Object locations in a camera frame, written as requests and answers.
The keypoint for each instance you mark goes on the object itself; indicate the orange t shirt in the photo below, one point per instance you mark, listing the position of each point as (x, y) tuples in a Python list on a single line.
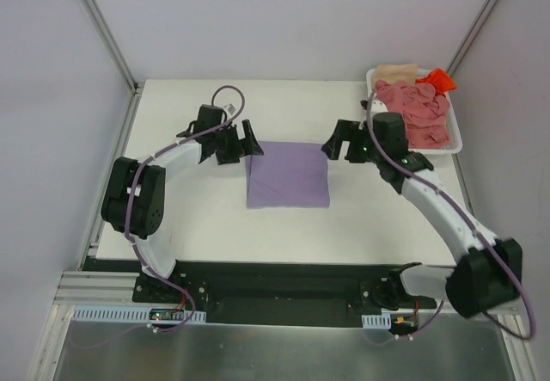
[(440, 80)]

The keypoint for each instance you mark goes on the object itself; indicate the right white cable duct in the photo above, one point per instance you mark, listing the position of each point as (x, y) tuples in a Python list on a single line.
[(388, 320)]

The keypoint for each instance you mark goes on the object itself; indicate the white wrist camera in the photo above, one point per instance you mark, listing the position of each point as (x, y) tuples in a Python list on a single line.
[(230, 109), (378, 107)]

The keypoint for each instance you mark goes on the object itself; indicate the aluminium frame post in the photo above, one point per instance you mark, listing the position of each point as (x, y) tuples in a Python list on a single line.
[(109, 42), (473, 33)]

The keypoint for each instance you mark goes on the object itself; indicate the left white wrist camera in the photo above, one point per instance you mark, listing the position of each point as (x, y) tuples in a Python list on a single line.
[(230, 109)]

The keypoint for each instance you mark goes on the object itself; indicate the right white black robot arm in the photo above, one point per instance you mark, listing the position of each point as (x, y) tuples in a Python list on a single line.
[(488, 269)]

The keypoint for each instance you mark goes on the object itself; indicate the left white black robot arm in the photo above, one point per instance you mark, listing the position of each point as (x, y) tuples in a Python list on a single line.
[(134, 201)]

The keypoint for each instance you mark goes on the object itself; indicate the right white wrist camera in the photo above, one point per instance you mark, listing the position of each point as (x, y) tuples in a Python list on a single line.
[(378, 107)]

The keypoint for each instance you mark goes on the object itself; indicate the left aluminium frame post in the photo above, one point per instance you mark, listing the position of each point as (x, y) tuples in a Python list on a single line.
[(109, 42)]

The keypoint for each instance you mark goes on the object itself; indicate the pink t shirt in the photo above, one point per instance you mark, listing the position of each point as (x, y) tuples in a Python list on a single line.
[(422, 109)]

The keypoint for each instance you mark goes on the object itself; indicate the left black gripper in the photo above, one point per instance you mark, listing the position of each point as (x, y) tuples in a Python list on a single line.
[(236, 143)]

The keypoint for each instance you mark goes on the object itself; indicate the right aluminium frame post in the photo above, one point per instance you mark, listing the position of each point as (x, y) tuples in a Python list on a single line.
[(473, 33)]

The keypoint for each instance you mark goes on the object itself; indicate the beige t shirt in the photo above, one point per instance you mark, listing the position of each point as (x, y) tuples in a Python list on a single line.
[(394, 73)]

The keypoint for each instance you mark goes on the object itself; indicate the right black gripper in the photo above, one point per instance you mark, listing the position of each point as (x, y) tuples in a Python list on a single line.
[(349, 143)]

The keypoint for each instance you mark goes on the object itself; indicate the front aluminium frame rail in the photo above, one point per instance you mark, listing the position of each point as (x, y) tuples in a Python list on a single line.
[(127, 288)]

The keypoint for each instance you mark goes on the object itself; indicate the purple t shirt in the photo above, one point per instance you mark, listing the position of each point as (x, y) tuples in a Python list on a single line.
[(288, 174)]

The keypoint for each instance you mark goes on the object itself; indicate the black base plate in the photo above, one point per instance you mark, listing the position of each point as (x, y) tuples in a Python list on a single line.
[(268, 313)]

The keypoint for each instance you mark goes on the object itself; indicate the white plastic basket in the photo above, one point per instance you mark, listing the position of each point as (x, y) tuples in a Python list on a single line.
[(455, 142)]

